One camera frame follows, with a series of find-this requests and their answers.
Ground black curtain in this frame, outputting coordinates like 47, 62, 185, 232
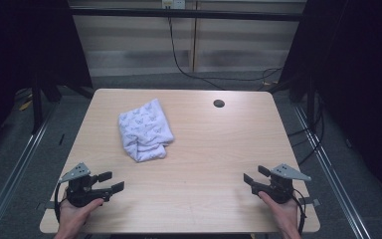
0, 0, 95, 162
268, 0, 382, 208

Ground person's right hand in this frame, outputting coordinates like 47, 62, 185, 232
257, 190, 301, 235

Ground grey table bracket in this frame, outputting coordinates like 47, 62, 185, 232
299, 196, 322, 208
35, 200, 56, 212

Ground long black wall cable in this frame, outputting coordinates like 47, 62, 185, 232
167, 16, 284, 92

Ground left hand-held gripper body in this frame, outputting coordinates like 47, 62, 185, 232
58, 161, 113, 208

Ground person's left hand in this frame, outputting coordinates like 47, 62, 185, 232
58, 197, 104, 234

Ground grey metal floor rail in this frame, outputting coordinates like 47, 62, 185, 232
292, 103, 376, 239
0, 102, 60, 239

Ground hand-held gripper black cable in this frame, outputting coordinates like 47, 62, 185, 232
54, 181, 64, 224
291, 188, 308, 235

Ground white butterfly-print cloth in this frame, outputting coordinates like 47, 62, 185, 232
117, 98, 175, 163

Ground right hand-held gripper black cable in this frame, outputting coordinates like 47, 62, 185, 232
291, 188, 308, 235

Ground black floor cables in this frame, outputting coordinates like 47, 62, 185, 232
286, 93, 326, 166

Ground black horizontal bar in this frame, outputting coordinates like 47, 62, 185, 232
69, 7, 306, 23

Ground white wall outlet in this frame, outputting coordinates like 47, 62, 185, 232
161, 0, 187, 10

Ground black metal stand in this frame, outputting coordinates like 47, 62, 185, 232
30, 75, 45, 135

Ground left hand-held gripper black cable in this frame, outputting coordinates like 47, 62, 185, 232
54, 181, 64, 224

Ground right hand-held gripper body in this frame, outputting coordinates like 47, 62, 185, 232
251, 162, 312, 204

